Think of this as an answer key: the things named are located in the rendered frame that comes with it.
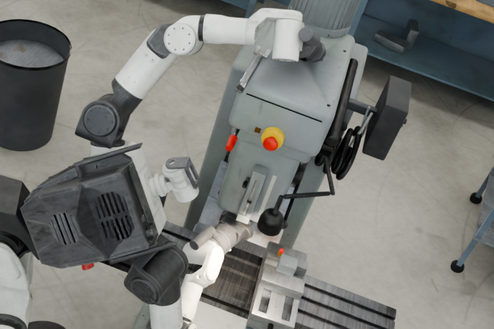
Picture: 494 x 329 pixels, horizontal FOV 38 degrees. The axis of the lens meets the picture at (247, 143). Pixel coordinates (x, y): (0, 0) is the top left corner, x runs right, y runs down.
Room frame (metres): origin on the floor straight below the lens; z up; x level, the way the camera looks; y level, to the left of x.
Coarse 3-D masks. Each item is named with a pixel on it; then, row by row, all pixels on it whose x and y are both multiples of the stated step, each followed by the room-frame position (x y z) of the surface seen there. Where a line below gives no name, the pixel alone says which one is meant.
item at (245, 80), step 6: (258, 48) 1.70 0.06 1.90; (258, 54) 1.67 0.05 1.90; (264, 54) 1.68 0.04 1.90; (258, 60) 1.64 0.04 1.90; (252, 66) 1.60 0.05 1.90; (246, 72) 1.56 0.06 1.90; (252, 72) 1.57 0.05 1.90; (246, 78) 1.54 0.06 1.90; (240, 84) 1.50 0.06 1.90; (246, 84) 1.51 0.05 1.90; (240, 90) 1.47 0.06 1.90
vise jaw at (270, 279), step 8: (264, 272) 1.68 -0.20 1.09; (272, 272) 1.69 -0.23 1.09; (280, 272) 1.71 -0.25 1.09; (264, 280) 1.65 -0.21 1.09; (272, 280) 1.66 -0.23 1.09; (280, 280) 1.67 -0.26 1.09; (288, 280) 1.69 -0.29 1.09; (296, 280) 1.70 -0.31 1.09; (264, 288) 1.65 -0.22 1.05; (272, 288) 1.65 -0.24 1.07; (280, 288) 1.65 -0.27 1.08; (288, 288) 1.65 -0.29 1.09; (296, 288) 1.66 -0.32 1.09; (288, 296) 1.65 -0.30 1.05; (296, 296) 1.65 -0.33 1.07
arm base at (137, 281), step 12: (168, 240) 1.33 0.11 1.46; (156, 252) 1.28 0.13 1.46; (180, 252) 1.31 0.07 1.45; (132, 264) 1.22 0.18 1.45; (144, 264) 1.22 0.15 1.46; (132, 276) 1.20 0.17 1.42; (144, 276) 1.19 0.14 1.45; (132, 288) 1.20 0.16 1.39; (144, 288) 1.18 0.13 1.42; (156, 288) 1.18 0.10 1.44; (144, 300) 1.18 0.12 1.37; (156, 300) 1.18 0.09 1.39
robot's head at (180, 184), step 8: (160, 176) 1.38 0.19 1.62; (168, 176) 1.36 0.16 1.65; (176, 176) 1.37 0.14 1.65; (184, 176) 1.38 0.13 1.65; (160, 184) 1.36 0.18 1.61; (168, 184) 1.37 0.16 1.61; (176, 184) 1.37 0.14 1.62; (184, 184) 1.38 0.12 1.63; (160, 192) 1.35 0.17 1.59; (176, 192) 1.37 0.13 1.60; (184, 192) 1.37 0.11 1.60; (192, 192) 1.38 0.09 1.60; (184, 200) 1.37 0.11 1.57
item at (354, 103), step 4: (352, 100) 2.04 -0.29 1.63; (356, 100) 2.05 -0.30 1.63; (348, 104) 2.02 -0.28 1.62; (352, 104) 2.02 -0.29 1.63; (356, 104) 2.02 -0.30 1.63; (360, 104) 2.03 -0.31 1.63; (364, 104) 2.04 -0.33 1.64; (348, 108) 2.02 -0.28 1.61; (352, 108) 2.02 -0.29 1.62; (356, 108) 2.02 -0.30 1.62; (360, 108) 2.02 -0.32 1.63; (364, 108) 2.02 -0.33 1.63; (372, 108) 2.03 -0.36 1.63; (376, 108) 2.04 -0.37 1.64; (360, 112) 2.02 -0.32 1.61; (364, 112) 2.02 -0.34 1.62; (368, 112) 2.02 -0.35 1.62; (372, 116) 2.02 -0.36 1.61
